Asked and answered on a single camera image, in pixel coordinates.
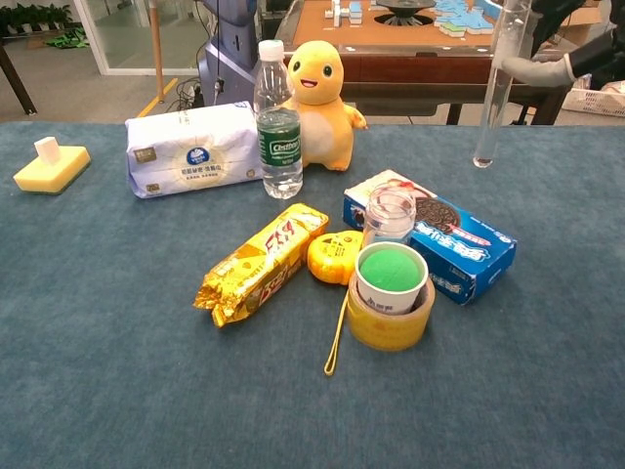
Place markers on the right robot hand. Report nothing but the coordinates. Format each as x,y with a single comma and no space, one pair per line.
542,71

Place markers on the clear glass test tube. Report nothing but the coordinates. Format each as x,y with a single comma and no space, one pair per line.
498,88

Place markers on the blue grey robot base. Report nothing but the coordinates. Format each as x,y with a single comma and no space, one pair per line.
229,63

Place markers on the white plastic basket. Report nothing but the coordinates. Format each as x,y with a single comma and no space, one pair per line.
593,102

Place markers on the cardboard box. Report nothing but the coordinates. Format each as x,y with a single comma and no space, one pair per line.
583,24

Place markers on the blue mahjong tile pile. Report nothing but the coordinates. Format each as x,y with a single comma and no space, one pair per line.
464,19

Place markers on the brown mahjong table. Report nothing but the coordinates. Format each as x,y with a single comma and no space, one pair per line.
415,68

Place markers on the black round table centre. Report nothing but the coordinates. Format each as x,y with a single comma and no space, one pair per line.
405,10

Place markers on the blue cookie box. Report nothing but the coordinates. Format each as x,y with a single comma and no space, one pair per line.
469,249

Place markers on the white blue mahjong tile stack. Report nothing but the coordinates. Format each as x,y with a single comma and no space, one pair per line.
354,14

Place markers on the clear glass jar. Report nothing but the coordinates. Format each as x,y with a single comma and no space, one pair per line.
386,225

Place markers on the yellow plush dinosaur toy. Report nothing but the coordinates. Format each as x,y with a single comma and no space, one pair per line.
322,132

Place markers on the clear water bottle green label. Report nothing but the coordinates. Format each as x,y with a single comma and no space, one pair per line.
278,146

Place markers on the white paper cup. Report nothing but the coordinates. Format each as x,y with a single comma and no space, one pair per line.
386,300

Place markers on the yellow tape roll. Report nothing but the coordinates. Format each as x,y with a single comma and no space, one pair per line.
386,332

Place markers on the gold biscuit package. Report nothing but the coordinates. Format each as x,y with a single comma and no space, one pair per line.
263,264

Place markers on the white tissue pack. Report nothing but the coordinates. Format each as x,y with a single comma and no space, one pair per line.
195,146

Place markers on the wooden pole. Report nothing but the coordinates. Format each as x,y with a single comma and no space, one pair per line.
157,49

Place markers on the green cloth on floor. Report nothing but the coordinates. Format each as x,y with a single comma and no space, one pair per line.
68,40

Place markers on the blue felt table mat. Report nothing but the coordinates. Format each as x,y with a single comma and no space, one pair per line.
146,366

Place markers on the yellow sponge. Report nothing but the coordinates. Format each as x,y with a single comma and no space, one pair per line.
54,176

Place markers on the small white block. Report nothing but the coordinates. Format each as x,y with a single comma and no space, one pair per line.
47,150

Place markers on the potted green plants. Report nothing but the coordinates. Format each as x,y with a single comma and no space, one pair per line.
34,17

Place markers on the dark table leg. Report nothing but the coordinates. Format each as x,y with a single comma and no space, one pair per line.
17,83

